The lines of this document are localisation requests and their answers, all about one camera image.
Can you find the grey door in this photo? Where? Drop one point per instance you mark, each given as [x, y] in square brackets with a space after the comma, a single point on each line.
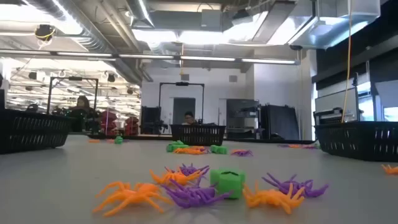
[183, 107]

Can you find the black cabinet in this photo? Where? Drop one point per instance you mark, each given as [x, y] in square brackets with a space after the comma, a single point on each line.
[150, 118]

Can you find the red storage bins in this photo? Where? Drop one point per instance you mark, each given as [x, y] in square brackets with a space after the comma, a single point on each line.
[132, 124]

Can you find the person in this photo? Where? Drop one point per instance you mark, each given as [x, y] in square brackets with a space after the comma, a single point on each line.
[31, 108]
[188, 117]
[82, 104]

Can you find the grey office machine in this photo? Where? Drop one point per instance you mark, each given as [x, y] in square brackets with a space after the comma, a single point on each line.
[326, 116]

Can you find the black folding panel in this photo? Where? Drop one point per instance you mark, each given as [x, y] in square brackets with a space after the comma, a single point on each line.
[280, 123]

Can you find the black plastic slotted basket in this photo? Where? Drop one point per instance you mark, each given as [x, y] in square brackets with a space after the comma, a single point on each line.
[357, 140]
[31, 130]
[199, 135]

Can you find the silver round air duct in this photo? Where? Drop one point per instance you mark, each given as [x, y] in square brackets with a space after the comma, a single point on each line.
[71, 28]

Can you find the grey wall vent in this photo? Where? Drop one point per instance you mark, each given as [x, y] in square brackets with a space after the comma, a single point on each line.
[185, 77]
[233, 78]

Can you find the black aluminium table frame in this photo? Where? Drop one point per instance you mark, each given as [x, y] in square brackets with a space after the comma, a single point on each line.
[146, 137]

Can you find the long ceiling light bar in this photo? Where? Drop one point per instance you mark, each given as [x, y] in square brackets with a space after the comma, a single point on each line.
[205, 58]

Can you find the black metal rig frame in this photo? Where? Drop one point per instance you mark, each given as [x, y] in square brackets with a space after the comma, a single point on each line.
[182, 83]
[73, 78]

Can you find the metal shelf unit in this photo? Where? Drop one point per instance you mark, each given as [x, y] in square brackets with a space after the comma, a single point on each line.
[242, 115]

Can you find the silver rectangular air duct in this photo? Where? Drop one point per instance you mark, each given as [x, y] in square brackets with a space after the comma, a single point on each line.
[335, 31]

